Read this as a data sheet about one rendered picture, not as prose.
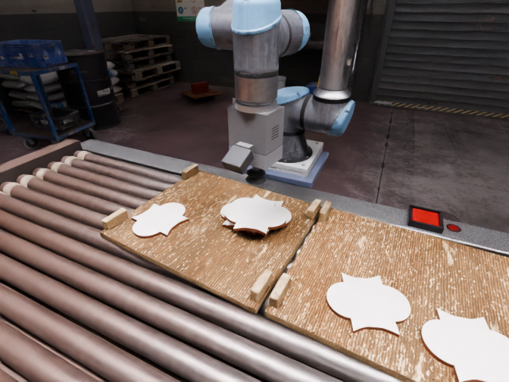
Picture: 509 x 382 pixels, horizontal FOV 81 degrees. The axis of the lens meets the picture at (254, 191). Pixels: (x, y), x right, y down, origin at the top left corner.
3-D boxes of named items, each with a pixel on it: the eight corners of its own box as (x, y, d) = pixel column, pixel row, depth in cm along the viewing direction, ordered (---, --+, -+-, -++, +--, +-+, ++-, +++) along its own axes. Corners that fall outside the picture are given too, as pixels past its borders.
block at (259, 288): (265, 277, 57) (265, 266, 55) (273, 280, 56) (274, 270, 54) (248, 300, 52) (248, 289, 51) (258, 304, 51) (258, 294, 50)
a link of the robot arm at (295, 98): (281, 117, 113) (282, 80, 106) (314, 124, 108) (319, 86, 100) (266, 128, 105) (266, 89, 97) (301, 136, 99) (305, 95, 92)
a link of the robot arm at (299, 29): (263, 7, 60) (232, 7, 52) (316, 8, 55) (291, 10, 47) (261, 49, 64) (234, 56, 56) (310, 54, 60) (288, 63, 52)
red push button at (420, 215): (410, 211, 78) (412, 207, 77) (436, 217, 76) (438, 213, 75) (410, 224, 73) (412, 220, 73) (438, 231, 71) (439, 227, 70)
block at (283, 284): (282, 281, 56) (282, 271, 54) (291, 285, 55) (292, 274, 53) (267, 306, 51) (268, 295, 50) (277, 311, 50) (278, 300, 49)
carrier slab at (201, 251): (197, 173, 94) (196, 169, 93) (321, 211, 77) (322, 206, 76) (101, 237, 69) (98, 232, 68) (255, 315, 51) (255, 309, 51)
